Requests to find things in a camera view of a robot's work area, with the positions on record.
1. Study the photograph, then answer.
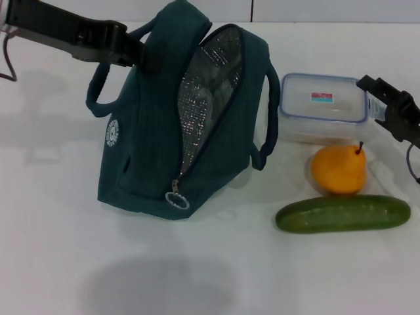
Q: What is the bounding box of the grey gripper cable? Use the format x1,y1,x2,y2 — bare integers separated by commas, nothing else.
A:
0,28,17,83
404,142,420,185

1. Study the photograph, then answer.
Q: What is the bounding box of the grey right gripper cable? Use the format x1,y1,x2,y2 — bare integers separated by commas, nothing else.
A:
404,142,420,185

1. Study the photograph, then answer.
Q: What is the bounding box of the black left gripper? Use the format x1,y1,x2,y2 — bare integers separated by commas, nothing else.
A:
6,0,162,74

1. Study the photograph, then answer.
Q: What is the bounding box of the orange pear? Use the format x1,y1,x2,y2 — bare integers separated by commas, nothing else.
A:
310,140,368,196

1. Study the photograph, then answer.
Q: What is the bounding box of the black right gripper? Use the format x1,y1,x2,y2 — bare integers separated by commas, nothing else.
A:
356,74,420,146

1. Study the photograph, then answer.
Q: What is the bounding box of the teal insulated lunch bag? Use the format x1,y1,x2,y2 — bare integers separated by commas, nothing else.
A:
85,0,280,221

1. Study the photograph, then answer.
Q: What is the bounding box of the grey left gripper cable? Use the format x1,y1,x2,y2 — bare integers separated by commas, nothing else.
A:
0,28,17,83

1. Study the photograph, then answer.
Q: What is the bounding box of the green cucumber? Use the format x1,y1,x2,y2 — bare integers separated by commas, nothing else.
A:
274,195,412,235

